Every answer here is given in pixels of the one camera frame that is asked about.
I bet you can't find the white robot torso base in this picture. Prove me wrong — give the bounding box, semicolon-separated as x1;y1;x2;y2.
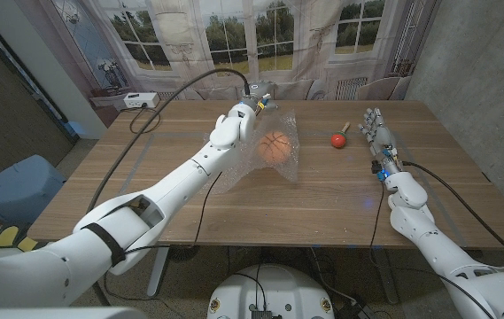
206;264;336;319

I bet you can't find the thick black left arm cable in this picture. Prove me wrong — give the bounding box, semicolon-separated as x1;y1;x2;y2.
85;67;252;214

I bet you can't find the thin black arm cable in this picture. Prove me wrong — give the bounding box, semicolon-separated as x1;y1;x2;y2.
103;171;224;302
368;179;496;319

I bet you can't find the printed window backdrop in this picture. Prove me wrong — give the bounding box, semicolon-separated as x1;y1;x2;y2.
14;0;441;128

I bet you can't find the clear bubble wrap sheet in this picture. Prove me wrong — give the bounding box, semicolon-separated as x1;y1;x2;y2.
209;109;301;196

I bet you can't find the white power strip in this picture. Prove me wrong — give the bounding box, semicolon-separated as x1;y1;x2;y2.
122;91;161;110

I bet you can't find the grey metal table leg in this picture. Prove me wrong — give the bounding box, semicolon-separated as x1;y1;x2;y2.
146;245;171;298
373;247;399;305

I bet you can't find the black power strip cord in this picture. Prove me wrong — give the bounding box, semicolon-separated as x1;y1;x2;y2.
128;105;163;136

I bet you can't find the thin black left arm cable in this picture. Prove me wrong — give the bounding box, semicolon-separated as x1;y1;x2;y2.
103;171;224;302

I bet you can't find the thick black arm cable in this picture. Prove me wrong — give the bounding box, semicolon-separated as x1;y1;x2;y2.
85;67;252;214
403;160;504;272

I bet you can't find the red maraca wooden handle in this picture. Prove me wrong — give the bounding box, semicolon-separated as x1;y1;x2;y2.
330;121;352;150

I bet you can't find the orange mini basketball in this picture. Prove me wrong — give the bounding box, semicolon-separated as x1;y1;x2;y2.
256;130;293;165

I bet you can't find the floor mat with shoe prints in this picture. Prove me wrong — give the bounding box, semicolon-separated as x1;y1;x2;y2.
0;223;53;257

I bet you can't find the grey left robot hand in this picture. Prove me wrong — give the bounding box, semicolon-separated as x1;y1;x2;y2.
244;81;279;116

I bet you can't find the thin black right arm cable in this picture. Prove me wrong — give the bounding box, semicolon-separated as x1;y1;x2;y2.
368;179;496;319

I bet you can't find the blue chair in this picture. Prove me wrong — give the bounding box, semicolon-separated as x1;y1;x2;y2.
0;154;67;225

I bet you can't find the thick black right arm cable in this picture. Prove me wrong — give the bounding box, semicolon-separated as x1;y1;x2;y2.
403;160;504;272

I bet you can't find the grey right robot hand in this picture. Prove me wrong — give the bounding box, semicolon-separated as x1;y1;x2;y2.
357;107;405;179

